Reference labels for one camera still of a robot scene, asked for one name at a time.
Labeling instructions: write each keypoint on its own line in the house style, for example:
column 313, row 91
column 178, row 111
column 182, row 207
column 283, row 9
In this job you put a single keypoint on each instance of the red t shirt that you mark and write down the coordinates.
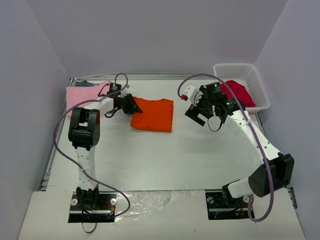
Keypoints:
column 240, row 92

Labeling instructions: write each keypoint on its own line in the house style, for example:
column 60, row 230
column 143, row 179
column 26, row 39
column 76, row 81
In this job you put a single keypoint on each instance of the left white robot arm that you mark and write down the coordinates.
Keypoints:
column 84, row 134

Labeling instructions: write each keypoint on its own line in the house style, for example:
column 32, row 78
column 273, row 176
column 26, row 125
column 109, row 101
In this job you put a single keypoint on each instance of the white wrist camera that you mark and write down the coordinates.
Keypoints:
column 192, row 94
column 125, row 91

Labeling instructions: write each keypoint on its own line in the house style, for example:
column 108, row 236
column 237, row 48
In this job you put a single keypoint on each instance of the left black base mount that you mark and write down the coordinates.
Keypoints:
column 102, row 212

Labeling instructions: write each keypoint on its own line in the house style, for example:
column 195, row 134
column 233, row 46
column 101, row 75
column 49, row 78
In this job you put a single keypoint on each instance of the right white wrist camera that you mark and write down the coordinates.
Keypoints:
column 192, row 94

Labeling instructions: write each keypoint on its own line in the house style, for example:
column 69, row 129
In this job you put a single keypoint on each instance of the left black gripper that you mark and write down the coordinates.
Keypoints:
column 129, row 105

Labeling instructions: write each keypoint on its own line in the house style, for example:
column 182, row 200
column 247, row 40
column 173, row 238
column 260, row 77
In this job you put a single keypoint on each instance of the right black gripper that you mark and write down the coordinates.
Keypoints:
column 200, row 111

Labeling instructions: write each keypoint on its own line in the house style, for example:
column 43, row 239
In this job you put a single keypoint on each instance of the pink folded t shirt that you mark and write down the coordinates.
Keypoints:
column 77, row 94

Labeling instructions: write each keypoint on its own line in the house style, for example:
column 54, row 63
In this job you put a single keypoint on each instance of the orange t shirt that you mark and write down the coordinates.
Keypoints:
column 156, row 116

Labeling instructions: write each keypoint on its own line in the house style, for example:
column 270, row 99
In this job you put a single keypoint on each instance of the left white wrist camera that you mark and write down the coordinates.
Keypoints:
column 125, row 91

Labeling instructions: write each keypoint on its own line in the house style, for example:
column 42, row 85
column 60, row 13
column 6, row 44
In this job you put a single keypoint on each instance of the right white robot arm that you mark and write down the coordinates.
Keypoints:
column 234, row 115

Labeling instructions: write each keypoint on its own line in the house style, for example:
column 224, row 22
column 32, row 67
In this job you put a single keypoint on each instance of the white plastic basket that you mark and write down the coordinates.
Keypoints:
column 247, row 75

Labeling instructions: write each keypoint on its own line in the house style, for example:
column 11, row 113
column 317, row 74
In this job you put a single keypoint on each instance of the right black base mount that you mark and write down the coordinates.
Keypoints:
column 218, row 209

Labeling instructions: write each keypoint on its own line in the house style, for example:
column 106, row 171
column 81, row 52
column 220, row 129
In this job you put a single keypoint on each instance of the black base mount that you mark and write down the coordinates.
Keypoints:
column 102, row 212
column 218, row 209

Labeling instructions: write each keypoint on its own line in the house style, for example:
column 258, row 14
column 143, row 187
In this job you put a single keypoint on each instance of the dark blue folded t shirt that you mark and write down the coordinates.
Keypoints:
column 84, row 83

